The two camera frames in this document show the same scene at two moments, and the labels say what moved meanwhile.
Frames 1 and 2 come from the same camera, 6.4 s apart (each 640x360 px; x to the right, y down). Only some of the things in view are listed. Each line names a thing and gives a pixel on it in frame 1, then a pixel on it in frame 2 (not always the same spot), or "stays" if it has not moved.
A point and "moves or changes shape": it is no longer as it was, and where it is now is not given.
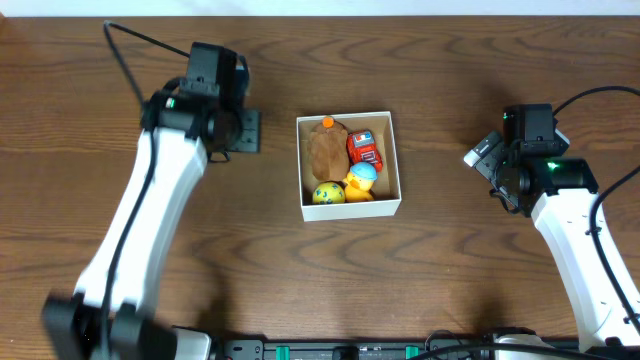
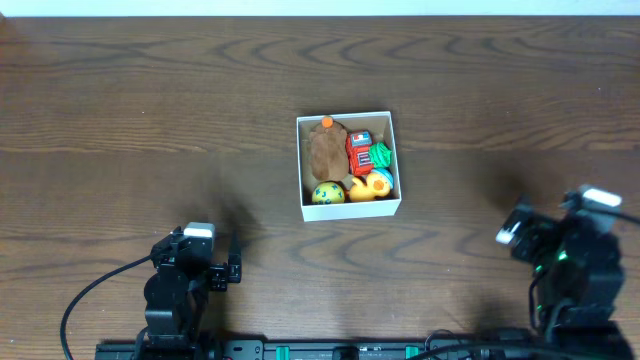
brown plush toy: [329, 150] stays
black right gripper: [488, 167] -> [537, 230]
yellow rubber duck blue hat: [359, 181] moves or changes shape
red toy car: [361, 148] moves or changes shape
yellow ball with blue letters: [328, 193] stays
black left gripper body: [247, 131] -> [220, 275]
